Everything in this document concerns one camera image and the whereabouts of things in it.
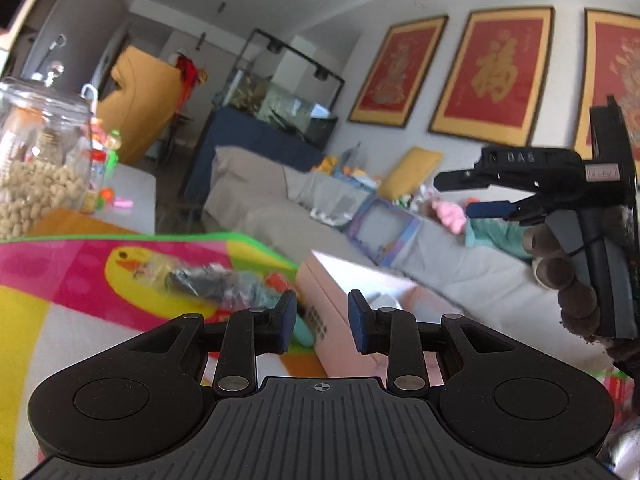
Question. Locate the purple framed board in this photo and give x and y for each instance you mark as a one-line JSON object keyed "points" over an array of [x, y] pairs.
{"points": [[382, 227]]}

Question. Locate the yellow pillow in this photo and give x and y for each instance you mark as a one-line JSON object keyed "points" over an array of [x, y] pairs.
{"points": [[407, 172]]}

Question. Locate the glass fish tank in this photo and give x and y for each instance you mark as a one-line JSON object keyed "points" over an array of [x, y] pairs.
{"points": [[272, 95]]}

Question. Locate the pink plush toy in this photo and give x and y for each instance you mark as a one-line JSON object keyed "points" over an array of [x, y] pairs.
{"points": [[447, 215]]}

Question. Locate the red framed figure picture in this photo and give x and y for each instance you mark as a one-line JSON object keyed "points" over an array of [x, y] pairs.
{"points": [[397, 72]]}

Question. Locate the glass jar of nuts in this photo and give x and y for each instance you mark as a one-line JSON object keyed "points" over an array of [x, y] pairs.
{"points": [[35, 170]]}

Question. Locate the yellow toy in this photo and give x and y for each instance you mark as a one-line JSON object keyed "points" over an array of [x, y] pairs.
{"points": [[330, 165]]}

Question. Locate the grey sofa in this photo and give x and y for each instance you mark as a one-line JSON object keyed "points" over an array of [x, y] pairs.
{"points": [[280, 210]]}

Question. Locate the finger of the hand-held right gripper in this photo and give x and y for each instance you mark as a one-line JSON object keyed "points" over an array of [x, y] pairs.
{"points": [[520, 170], [492, 209]]}

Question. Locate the yellow armchair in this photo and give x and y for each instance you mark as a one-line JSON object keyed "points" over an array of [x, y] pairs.
{"points": [[140, 105]]}

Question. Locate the red plastic toy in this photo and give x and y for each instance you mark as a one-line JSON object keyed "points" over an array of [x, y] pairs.
{"points": [[280, 281]]}

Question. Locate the clear bag of dark parts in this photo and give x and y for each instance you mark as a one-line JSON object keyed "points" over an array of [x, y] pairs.
{"points": [[210, 282]]}

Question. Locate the white side table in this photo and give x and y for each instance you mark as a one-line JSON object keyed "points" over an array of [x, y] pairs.
{"points": [[135, 190]]}

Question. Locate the green capped toy bottle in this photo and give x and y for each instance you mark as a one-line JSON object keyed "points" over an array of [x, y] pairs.
{"points": [[115, 142]]}

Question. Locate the pink cardboard box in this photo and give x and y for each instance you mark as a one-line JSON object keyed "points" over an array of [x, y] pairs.
{"points": [[325, 285]]}

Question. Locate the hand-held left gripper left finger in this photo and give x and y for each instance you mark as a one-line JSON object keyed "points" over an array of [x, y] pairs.
{"points": [[287, 325]]}

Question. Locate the red framed dragon picture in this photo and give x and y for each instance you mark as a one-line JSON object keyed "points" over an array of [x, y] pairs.
{"points": [[615, 60]]}

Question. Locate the red framed character picture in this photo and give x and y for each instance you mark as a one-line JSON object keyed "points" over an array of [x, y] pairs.
{"points": [[492, 72]]}

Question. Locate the teal plush blanket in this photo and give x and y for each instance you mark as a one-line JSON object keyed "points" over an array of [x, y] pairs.
{"points": [[495, 237]]}

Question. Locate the clear candy bottle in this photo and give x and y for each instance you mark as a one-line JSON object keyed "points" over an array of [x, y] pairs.
{"points": [[97, 175]]}

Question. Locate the red hanging ornament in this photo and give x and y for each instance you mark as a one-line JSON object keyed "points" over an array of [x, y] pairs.
{"points": [[187, 67]]}

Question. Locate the colourful printed blanket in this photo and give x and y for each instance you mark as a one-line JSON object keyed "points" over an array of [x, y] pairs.
{"points": [[75, 310]]}

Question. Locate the person's right hand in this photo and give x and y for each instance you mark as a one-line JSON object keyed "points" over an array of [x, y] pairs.
{"points": [[575, 305]]}

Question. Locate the pale teal plastic case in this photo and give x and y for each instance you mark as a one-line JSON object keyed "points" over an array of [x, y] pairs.
{"points": [[306, 335]]}

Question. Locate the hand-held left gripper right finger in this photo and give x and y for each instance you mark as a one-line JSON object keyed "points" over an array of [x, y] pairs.
{"points": [[359, 325]]}

